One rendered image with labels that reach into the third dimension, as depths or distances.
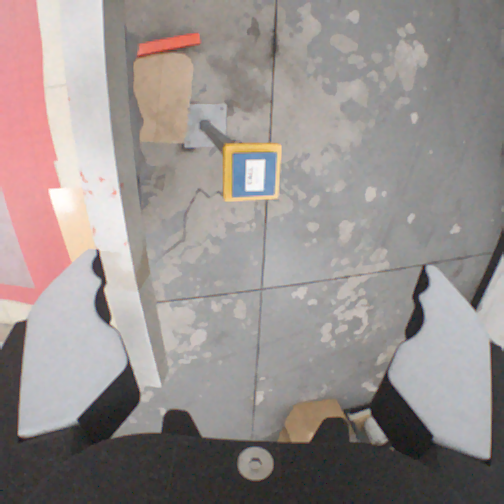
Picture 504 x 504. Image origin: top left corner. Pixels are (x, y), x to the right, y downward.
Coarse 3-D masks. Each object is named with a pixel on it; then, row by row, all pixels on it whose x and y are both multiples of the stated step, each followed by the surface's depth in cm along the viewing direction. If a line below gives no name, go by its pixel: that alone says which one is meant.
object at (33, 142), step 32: (0, 0) 19; (32, 0) 19; (0, 32) 20; (32, 32) 21; (0, 64) 22; (32, 64) 22; (0, 96) 24; (32, 96) 24; (0, 128) 25; (32, 128) 25; (0, 160) 27; (32, 160) 27
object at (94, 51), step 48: (96, 0) 17; (96, 48) 19; (96, 96) 21; (96, 144) 22; (96, 192) 25; (96, 240) 27; (144, 240) 31; (144, 288) 31; (0, 336) 38; (144, 336) 33; (144, 384) 38
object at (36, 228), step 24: (0, 168) 28; (24, 168) 27; (48, 168) 27; (0, 192) 29; (24, 192) 29; (48, 192) 29; (0, 216) 31; (24, 216) 30; (48, 216) 30; (0, 240) 32; (24, 240) 32; (48, 240) 32; (0, 264) 34; (24, 264) 34; (48, 264) 33; (0, 288) 37; (24, 288) 36
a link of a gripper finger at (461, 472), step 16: (496, 352) 7; (496, 368) 6; (496, 384) 6; (496, 400) 6; (496, 416) 5; (496, 432) 5; (432, 448) 5; (496, 448) 5; (432, 464) 5; (448, 464) 4; (464, 464) 4; (480, 464) 4; (496, 464) 4; (448, 480) 4; (464, 480) 4; (480, 480) 4; (496, 480) 4; (464, 496) 4; (480, 496) 4; (496, 496) 4
